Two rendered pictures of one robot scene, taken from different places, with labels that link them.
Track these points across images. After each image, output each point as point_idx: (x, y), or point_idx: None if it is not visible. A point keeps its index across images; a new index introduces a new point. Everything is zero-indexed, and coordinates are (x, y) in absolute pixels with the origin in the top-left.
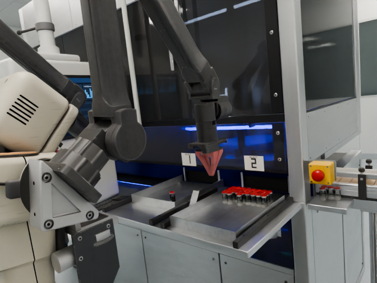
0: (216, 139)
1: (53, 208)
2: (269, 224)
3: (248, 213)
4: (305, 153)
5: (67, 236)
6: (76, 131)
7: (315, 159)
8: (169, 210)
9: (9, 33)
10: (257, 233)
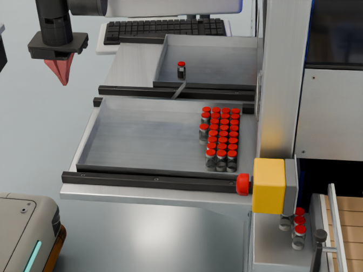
0: (55, 45)
1: None
2: (148, 189)
3: (175, 160)
4: (274, 137)
5: (5, 56)
6: None
7: (290, 160)
8: (136, 87)
9: None
10: (114, 186)
